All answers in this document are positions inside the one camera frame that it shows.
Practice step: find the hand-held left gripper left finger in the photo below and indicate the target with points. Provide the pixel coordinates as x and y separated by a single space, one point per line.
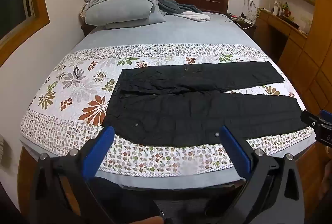
102 147

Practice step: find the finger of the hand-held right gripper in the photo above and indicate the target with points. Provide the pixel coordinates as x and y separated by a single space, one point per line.
308 119

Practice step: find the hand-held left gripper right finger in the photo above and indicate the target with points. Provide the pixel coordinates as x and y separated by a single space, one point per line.
234 151

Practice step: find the black pants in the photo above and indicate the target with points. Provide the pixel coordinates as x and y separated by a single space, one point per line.
181 115

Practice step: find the wooden wardrobe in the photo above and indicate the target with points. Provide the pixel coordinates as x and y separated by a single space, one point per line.
311 58

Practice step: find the floral leaf print quilt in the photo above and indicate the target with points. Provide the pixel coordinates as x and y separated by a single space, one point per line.
77 89

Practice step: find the black eyeglasses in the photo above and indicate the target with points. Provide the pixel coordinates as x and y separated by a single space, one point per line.
77 71

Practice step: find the wooden desk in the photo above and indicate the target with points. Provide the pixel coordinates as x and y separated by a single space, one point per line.
280 29

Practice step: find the dark wooden nightstand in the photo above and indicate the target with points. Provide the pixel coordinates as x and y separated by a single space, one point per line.
243 25

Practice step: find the flat grey-blue pillow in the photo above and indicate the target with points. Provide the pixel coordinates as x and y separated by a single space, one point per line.
145 20

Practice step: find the white cloth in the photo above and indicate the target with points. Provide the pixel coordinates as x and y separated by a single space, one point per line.
197 16

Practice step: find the bulky grey-blue pillow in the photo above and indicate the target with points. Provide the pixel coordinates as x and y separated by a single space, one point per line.
122 1

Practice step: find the dark grey blanket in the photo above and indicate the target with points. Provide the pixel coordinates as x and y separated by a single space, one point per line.
173 6

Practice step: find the large wooden framed window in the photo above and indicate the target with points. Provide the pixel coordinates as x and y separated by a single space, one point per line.
15 1

